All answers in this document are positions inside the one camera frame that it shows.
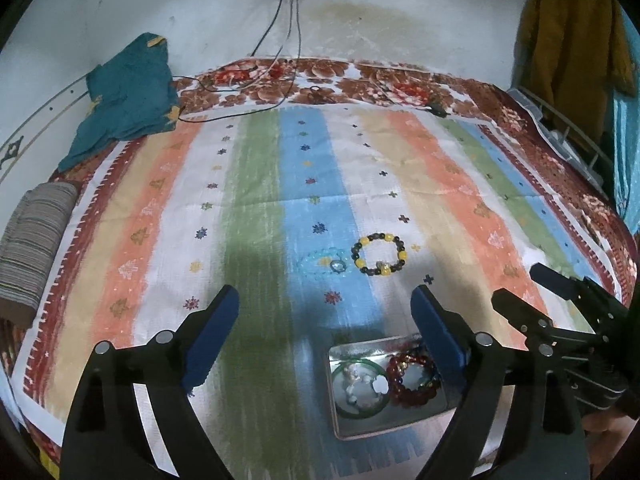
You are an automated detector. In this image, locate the light blue bead bracelet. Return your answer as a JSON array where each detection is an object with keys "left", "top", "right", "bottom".
[{"left": 296, "top": 248, "right": 351, "bottom": 276}]

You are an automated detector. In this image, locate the blue printed cloth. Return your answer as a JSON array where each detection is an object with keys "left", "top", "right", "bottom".
[{"left": 611, "top": 7, "right": 640, "bottom": 233}]

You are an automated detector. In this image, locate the yellow and black bead bracelet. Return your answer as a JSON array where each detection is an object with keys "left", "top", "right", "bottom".
[{"left": 350, "top": 232, "right": 408, "bottom": 278}]

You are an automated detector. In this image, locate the striped pastel mat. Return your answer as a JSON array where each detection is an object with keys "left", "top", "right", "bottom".
[{"left": 12, "top": 104, "right": 628, "bottom": 478}]

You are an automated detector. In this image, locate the green jade bangle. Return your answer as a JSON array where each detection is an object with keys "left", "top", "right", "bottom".
[{"left": 331, "top": 360, "right": 393, "bottom": 419}]

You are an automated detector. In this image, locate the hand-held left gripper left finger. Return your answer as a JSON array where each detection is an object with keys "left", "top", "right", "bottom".
[{"left": 59, "top": 284, "right": 240, "bottom": 480}]

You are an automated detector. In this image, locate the black power cable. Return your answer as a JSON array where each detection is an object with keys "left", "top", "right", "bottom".
[{"left": 172, "top": 0, "right": 301, "bottom": 123}]

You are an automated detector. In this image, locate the mustard yellow garment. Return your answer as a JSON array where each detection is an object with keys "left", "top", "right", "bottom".
[{"left": 514, "top": 0, "right": 635, "bottom": 147}]

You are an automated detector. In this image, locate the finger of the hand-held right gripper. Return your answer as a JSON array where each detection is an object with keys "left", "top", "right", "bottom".
[
  {"left": 529, "top": 262, "right": 628, "bottom": 322},
  {"left": 490, "top": 287, "right": 558, "bottom": 343}
]

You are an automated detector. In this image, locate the grey charging cable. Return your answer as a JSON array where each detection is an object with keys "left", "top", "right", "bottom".
[{"left": 220, "top": 0, "right": 303, "bottom": 91}]

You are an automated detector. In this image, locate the rectangular metal tin box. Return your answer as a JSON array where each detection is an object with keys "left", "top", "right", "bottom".
[{"left": 327, "top": 336, "right": 451, "bottom": 442}]

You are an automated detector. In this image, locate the metal bed rail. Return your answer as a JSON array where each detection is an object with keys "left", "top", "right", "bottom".
[{"left": 506, "top": 86, "right": 617, "bottom": 187}]

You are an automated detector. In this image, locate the red bead bracelet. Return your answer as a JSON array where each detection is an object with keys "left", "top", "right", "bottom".
[{"left": 386, "top": 351, "right": 443, "bottom": 408}]

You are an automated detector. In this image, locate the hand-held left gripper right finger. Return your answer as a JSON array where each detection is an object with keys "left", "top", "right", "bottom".
[{"left": 409, "top": 284, "right": 592, "bottom": 480}]

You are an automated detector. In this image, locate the folded striped grey cloth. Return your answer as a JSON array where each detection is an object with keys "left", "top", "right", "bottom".
[{"left": 0, "top": 182, "right": 83, "bottom": 313}]

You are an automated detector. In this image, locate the person's right hand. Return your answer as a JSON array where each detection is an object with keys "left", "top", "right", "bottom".
[{"left": 582, "top": 407, "right": 640, "bottom": 478}]

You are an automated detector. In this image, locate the white shell bead bracelet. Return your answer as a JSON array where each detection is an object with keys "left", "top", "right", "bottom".
[{"left": 342, "top": 366, "right": 391, "bottom": 408}]

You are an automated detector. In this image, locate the teal cloth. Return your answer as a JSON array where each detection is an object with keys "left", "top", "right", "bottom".
[{"left": 57, "top": 32, "right": 182, "bottom": 174}]

